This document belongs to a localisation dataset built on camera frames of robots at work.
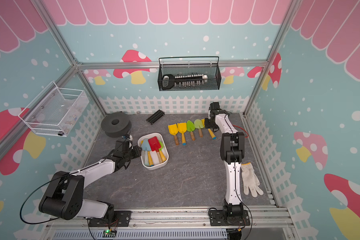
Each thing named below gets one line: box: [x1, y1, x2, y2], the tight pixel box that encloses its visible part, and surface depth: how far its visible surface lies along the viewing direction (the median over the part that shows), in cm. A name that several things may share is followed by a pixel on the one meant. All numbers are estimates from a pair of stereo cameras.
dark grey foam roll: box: [101, 112, 132, 138], surface depth 109 cm
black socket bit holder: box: [162, 74, 208, 90], surface depth 90 cm
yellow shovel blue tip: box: [177, 122, 187, 146], surface depth 112 cm
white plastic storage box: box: [137, 132, 169, 171], surface depth 101 cm
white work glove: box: [241, 162, 264, 198], surface depth 85 cm
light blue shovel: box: [141, 138, 152, 167], surface depth 101 cm
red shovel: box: [148, 136, 163, 164], surface depth 102 cm
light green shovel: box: [193, 119, 204, 138], surface depth 115 cm
